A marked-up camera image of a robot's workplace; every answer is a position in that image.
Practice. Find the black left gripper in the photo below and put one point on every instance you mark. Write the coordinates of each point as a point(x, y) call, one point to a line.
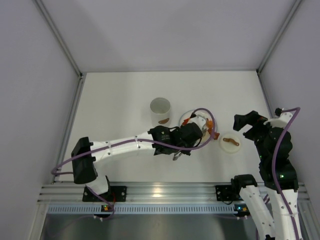
point(194, 133)

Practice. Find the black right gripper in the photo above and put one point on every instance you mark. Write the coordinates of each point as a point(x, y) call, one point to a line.
point(250, 122)

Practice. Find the orange food piece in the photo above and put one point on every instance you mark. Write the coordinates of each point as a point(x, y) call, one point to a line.
point(209, 124)

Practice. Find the brown meat piece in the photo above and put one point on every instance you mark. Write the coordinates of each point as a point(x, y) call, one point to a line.
point(215, 135)

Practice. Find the red orange food slices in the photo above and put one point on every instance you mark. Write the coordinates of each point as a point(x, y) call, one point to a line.
point(186, 121)

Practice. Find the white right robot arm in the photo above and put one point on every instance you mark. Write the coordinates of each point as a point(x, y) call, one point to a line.
point(281, 222)

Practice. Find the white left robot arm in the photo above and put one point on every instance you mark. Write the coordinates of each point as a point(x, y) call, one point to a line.
point(90, 158)

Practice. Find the white cylindrical lunch container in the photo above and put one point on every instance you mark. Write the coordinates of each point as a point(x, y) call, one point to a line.
point(160, 111)

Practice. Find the white patterned plate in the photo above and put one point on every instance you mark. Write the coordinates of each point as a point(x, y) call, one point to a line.
point(207, 132)

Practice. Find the white round container lid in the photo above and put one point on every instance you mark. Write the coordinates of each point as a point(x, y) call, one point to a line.
point(230, 143)

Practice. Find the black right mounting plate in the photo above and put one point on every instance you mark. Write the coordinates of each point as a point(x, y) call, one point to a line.
point(227, 193)

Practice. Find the black mounting plate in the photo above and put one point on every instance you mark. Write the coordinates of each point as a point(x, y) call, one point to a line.
point(227, 193)
point(115, 194)

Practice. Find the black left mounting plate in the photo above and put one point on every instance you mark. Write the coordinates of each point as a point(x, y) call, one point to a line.
point(115, 194)

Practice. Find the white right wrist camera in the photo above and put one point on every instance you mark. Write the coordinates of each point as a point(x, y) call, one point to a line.
point(281, 120)

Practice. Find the slotted cable duct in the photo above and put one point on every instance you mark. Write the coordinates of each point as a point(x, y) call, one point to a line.
point(127, 209)

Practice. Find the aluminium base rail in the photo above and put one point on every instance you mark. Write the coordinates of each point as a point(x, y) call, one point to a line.
point(137, 192)

